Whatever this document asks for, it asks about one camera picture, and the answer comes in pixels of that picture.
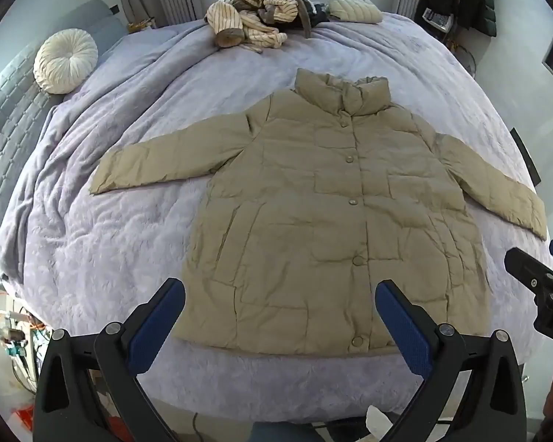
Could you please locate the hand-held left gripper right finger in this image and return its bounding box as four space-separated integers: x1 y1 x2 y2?
375 279 528 442

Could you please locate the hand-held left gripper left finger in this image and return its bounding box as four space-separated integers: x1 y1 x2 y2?
34 277 186 442

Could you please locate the khaki puffer jacket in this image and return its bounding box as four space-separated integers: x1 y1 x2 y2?
89 68 548 357

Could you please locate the lavender fleece blanket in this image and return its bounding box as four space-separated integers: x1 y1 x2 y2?
0 11 553 424

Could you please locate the white crumpled tissue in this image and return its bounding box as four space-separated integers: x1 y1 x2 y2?
364 405 398 439

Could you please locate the grey quilted bed sheet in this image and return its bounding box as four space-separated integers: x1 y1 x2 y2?
0 46 60 281

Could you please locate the dark green puffer coat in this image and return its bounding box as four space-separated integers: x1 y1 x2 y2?
461 0 497 38

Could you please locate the printed packet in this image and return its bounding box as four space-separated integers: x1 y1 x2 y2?
423 7 453 29

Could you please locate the round white pleated pillow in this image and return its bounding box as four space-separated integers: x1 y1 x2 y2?
33 29 99 95

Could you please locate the grey upholstered headboard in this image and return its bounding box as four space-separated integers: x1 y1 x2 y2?
67 0 125 63

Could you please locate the cream quilted folded jacket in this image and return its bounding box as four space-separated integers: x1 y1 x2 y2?
327 0 383 25

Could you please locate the beige striped robe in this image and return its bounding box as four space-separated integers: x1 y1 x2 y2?
205 0 314 53

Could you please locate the dark folded garment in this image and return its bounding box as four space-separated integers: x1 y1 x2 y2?
304 0 333 26

